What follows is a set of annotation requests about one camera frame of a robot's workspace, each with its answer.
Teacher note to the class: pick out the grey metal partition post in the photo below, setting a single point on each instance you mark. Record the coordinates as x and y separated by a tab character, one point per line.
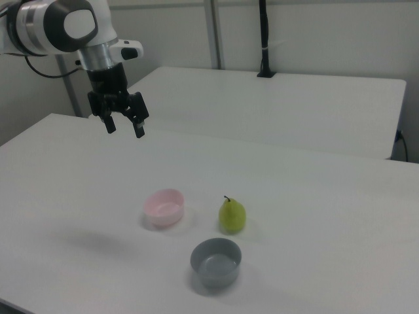
70	91

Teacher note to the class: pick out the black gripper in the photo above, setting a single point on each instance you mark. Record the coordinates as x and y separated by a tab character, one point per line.
106	80

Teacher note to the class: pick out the wide aluminium partition post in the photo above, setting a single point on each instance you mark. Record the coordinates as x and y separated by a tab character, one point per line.
215	32

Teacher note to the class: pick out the pink plastic bowl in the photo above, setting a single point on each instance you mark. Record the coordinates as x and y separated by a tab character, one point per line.
163	209

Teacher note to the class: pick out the black camera pole with base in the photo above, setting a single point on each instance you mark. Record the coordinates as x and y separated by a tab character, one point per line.
264	39

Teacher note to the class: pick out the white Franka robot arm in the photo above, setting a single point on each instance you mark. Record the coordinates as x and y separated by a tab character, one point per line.
39	26

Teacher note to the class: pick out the smaller white table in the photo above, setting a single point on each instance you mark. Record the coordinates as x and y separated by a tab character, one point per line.
262	108

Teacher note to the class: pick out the grey plastic bowl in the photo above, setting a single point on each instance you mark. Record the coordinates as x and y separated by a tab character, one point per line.
216	266

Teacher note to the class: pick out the green pear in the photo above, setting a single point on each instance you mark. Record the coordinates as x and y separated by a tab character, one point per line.
232	217

